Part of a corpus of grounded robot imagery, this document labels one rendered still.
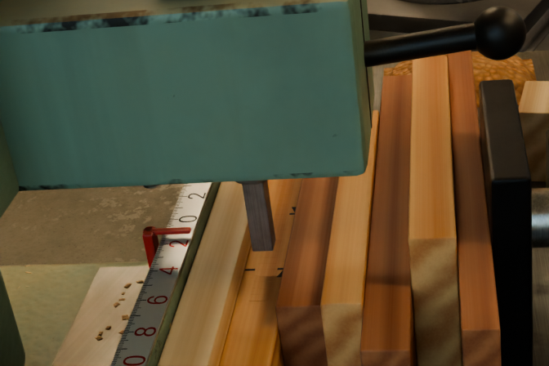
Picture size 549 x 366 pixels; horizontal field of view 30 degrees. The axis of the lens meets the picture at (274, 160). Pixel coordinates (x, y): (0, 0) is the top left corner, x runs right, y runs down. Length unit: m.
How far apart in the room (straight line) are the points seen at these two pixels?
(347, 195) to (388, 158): 0.04
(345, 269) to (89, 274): 0.35
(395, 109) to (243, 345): 0.19
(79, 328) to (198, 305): 0.27
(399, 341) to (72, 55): 0.16
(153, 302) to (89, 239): 1.96
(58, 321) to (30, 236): 1.75
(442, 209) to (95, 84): 0.14
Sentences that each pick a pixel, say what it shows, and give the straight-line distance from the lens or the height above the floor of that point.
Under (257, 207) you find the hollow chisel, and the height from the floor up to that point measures 0.97.
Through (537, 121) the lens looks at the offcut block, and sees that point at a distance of 0.55.
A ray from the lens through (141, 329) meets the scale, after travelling 0.39.
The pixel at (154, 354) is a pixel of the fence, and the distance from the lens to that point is 0.38.
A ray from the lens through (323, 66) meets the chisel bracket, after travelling 0.36.
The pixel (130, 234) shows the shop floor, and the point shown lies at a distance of 2.35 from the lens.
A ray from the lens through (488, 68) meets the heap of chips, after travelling 0.67.
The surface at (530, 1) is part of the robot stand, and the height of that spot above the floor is 0.82.
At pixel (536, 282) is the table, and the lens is 0.49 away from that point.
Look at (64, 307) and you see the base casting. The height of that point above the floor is 0.80.
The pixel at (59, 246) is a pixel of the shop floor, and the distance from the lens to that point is 2.37.
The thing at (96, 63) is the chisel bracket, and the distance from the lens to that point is 0.37.
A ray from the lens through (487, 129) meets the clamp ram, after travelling 0.42.
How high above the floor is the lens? 1.19
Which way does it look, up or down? 28 degrees down
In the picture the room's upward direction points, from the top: 8 degrees counter-clockwise
